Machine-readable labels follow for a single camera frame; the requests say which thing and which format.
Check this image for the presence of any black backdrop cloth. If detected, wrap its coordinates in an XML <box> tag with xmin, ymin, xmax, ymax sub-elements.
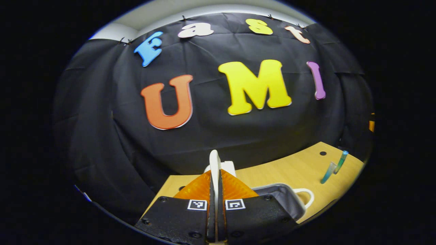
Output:
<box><xmin>53</xmin><ymin>13</ymin><xmax>375</xmax><ymax>225</ymax></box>

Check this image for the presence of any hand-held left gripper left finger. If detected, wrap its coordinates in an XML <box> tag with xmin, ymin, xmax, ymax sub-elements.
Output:
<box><xmin>134</xmin><ymin>170</ymin><xmax>216</xmax><ymax>245</ymax></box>

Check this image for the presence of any white suitcase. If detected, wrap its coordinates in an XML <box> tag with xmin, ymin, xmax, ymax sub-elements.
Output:
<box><xmin>204</xmin><ymin>149</ymin><xmax>314</xmax><ymax>225</ymax></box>

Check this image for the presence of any teal slim bottle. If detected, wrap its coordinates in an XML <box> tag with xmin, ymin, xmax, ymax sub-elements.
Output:
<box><xmin>333</xmin><ymin>150</ymin><xmax>349</xmax><ymax>175</ymax></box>

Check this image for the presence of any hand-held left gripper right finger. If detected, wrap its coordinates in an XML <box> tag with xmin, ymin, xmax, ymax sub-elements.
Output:
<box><xmin>217</xmin><ymin>169</ymin><xmax>299</xmax><ymax>244</ymax></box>

